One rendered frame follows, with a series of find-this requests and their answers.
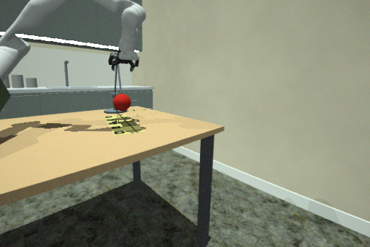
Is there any grey wall cabinet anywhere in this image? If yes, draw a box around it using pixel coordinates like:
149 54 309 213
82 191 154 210
0 0 143 54

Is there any pale yellow numbered strip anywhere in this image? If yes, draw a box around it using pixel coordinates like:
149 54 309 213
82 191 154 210
104 114 146 136

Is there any grey jointed lamp red head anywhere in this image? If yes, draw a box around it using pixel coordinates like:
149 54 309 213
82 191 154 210
103 63 132 114

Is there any grey faucet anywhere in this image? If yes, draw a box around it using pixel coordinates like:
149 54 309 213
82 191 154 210
63 60 71 87

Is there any tall pale grey canister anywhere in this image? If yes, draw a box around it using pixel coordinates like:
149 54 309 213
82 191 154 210
11 74 24 89

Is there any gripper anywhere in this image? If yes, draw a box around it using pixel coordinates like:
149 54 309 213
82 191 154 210
108 53 140 73

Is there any pale wooden table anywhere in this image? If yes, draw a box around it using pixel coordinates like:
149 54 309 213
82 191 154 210
0 105 225 247

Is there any dark grey counter cabinet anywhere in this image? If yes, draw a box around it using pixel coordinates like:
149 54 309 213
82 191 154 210
0 85 155 120

